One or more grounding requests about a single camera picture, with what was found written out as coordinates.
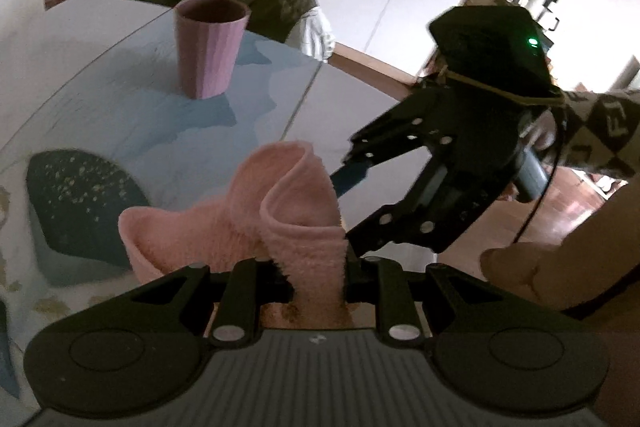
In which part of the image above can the pink towel cloth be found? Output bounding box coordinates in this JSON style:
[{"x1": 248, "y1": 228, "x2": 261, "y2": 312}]
[{"x1": 118, "y1": 141, "x2": 358, "y2": 326}]

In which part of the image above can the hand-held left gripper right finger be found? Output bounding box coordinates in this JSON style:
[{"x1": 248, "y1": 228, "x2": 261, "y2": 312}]
[{"x1": 344, "y1": 258, "x2": 557, "y2": 344}]

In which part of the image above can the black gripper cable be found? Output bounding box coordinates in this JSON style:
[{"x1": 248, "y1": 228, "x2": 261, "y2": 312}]
[{"x1": 509, "y1": 104, "x2": 568, "y2": 249}]

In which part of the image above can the dark speckled block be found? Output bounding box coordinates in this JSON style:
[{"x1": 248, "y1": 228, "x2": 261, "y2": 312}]
[{"x1": 25, "y1": 149, "x2": 152, "y2": 289}]

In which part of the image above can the white cloth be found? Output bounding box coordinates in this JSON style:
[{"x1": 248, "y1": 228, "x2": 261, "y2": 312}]
[{"x1": 299, "y1": 6, "x2": 337, "y2": 62}]

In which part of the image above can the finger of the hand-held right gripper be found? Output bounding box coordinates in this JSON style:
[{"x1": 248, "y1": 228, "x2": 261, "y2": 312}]
[
  {"x1": 331, "y1": 89, "x2": 466, "y2": 198},
  {"x1": 344, "y1": 201, "x2": 452, "y2": 258}
]

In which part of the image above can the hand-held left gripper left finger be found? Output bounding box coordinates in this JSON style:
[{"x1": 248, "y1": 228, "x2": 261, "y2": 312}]
[{"x1": 85, "y1": 258, "x2": 296, "y2": 349}]

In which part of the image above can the pink ribbed cup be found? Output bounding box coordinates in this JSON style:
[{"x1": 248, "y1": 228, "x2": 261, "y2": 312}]
[{"x1": 173, "y1": 0, "x2": 251, "y2": 100}]

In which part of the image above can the dark green jacket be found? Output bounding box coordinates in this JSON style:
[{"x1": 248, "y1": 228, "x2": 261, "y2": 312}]
[{"x1": 129, "y1": 0, "x2": 319, "y2": 54}]

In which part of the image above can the person's right forearm patterned sleeve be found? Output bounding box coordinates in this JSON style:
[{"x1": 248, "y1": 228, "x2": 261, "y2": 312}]
[{"x1": 550, "y1": 89, "x2": 640, "y2": 184}]

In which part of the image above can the person's right hand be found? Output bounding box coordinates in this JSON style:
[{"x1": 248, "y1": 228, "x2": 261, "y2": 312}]
[{"x1": 520, "y1": 113, "x2": 557, "y2": 151}]

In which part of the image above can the black shelf rack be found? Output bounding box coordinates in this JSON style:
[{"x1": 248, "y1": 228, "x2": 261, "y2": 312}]
[{"x1": 497, "y1": 0, "x2": 562, "y2": 45}]

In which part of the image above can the person's leg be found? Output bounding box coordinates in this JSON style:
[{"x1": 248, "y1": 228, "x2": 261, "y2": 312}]
[{"x1": 480, "y1": 181, "x2": 640, "y2": 334}]

